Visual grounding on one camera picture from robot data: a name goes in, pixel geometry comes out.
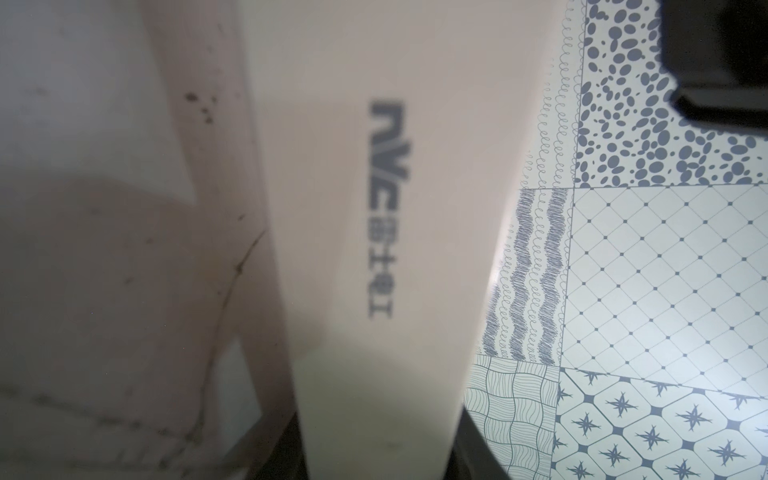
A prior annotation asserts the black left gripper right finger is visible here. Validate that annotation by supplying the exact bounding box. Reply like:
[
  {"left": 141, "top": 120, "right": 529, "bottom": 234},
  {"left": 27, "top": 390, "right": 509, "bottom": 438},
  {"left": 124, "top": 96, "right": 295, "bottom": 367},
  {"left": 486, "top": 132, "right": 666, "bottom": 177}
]
[{"left": 449, "top": 407, "right": 509, "bottom": 480}]

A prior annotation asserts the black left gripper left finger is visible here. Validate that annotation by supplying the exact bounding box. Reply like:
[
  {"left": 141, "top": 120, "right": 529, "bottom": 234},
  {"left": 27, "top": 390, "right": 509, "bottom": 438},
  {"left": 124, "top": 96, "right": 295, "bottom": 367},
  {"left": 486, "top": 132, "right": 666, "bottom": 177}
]
[{"left": 251, "top": 414, "right": 309, "bottom": 480}]

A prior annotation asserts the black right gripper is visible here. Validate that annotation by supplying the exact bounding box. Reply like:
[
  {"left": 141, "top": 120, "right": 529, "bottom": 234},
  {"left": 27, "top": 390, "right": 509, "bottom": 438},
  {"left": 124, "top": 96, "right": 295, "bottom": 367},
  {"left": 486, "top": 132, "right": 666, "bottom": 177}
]
[{"left": 660, "top": 0, "right": 767, "bottom": 128}]

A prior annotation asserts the beige red power strip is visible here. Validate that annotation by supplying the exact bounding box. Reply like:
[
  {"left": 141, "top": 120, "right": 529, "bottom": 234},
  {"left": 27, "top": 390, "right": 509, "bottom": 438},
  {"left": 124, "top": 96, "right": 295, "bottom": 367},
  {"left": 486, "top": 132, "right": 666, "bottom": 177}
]
[{"left": 142, "top": 1, "right": 562, "bottom": 479}]

